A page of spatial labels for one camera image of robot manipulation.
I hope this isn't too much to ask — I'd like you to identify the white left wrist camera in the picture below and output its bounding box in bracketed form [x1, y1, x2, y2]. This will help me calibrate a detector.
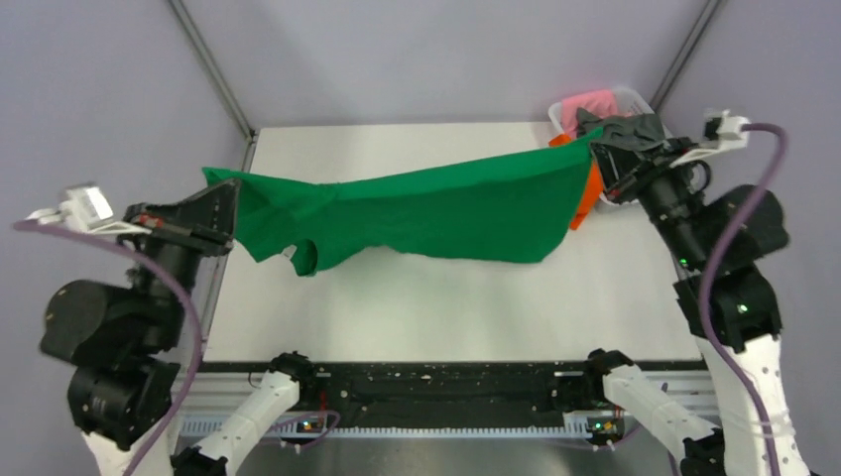
[27, 182, 151, 236]

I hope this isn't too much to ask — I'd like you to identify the aluminium frame rail right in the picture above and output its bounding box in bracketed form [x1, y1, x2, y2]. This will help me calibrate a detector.
[649, 0, 728, 113]

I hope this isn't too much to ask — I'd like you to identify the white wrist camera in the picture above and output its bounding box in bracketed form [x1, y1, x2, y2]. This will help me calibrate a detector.
[669, 109, 752, 169]
[27, 182, 151, 236]

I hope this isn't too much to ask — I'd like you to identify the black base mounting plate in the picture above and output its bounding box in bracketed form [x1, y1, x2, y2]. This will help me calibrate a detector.
[209, 357, 649, 431]

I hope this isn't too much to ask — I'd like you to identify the aluminium frame rail left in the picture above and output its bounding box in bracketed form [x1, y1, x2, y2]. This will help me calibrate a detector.
[164, 0, 259, 330]

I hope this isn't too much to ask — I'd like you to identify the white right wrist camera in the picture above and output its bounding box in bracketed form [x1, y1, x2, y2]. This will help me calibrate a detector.
[669, 109, 752, 169]

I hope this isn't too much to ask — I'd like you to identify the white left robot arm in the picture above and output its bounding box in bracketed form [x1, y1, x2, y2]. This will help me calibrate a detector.
[16, 178, 318, 475]

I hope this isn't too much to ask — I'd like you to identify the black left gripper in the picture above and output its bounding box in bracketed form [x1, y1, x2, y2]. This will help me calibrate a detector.
[124, 173, 245, 345]

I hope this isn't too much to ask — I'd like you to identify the grey t shirt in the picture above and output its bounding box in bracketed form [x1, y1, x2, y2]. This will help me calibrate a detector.
[575, 108, 667, 152]

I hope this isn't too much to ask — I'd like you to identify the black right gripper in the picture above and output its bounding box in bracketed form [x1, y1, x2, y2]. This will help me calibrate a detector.
[587, 134, 708, 269]

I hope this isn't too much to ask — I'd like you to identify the pink t shirt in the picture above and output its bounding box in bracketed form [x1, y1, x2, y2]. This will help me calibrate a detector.
[559, 89, 619, 139]

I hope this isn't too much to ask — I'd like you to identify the white plastic laundry bin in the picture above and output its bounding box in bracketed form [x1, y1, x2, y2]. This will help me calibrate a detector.
[547, 85, 655, 213]

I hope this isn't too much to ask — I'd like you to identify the orange t shirt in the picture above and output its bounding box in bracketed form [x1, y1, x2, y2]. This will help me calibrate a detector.
[569, 160, 604, 230]

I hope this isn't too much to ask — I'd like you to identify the white slotted cable duct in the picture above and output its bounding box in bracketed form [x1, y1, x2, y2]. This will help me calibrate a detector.
[180, 416, 642, 441]

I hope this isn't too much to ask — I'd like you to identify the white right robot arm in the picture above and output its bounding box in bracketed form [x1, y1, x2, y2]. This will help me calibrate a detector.
[560, 123, 810, 475]

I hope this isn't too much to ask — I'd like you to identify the green t shirt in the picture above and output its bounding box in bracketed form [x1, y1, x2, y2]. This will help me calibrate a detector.
[203, 131, 601, 277]

